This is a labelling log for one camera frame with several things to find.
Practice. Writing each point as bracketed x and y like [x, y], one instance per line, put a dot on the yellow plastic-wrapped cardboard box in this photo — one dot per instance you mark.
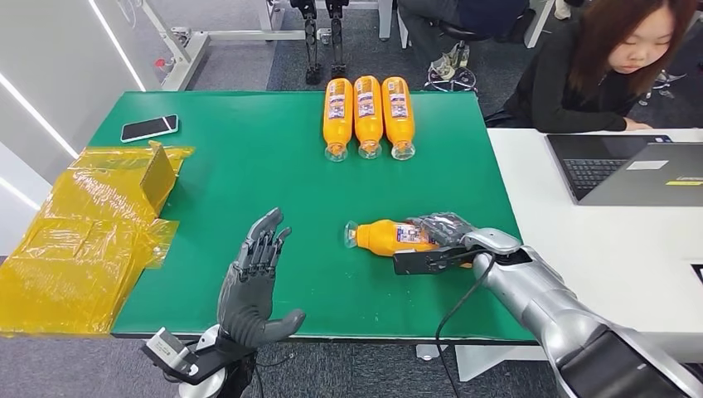
[82, 247]

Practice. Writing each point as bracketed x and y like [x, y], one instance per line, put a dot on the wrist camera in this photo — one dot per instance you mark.
[417, 262]
[165, 346]

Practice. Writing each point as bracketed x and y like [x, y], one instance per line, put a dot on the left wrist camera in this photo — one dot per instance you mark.
[165, 346]

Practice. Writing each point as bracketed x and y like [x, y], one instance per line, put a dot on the open black laptop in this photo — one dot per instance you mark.
[582, 165]

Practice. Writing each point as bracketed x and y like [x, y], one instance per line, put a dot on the black smartphone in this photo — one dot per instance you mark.
[149, 128]

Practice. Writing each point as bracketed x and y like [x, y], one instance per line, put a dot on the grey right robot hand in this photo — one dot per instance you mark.
[445, 228]

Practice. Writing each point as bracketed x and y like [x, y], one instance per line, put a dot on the standing humanoid robot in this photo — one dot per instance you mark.
[312, 44]

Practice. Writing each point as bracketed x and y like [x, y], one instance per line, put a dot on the black flat device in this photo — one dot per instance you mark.
[698, 273]

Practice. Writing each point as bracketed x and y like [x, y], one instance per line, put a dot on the white robot support gantry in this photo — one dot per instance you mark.
[187, 60]

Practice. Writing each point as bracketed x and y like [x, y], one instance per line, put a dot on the white table foot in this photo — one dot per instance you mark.
[430, 352]

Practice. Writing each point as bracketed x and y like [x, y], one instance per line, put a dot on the orange juice bottle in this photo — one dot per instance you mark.
[368, 115]
[379, 237]
[399, 116]
[337, 118]

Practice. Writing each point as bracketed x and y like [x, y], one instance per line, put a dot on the white desk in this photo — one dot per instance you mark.
[604, 263]

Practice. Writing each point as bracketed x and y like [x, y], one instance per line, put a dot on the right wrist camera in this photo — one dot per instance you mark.
[417, 262]

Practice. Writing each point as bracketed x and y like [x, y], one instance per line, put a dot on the person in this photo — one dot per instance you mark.
[483, 14]
[555, 93]

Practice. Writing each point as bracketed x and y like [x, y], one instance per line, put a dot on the green table mat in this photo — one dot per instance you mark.
[302, 192]

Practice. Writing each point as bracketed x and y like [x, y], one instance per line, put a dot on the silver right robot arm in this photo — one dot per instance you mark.
[527, 296]

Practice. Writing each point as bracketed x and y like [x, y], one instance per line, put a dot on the black office chair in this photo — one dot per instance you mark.
[467, 32]

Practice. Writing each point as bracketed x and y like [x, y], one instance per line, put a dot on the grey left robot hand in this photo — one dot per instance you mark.
[247, 296]

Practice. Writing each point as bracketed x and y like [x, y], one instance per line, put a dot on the grey laptop lid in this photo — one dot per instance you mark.
[659, 189]

